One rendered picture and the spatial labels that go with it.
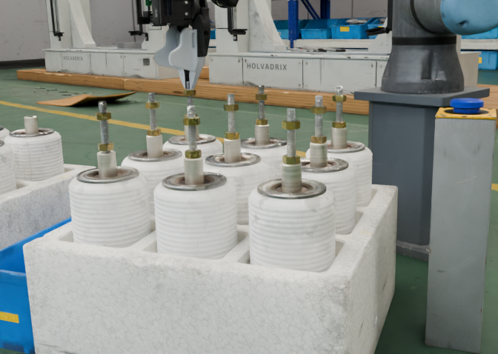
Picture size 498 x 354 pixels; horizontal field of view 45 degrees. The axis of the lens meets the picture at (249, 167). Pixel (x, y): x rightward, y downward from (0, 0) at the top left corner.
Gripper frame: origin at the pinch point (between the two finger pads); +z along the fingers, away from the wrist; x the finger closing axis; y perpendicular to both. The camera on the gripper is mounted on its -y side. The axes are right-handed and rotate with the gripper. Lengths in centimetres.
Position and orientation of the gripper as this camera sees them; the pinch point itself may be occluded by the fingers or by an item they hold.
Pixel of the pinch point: (193, 79)
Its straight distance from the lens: 95.7
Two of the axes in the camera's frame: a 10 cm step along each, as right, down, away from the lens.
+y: -7.8, 1.6, -6.1
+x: 6.3, 1.6, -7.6
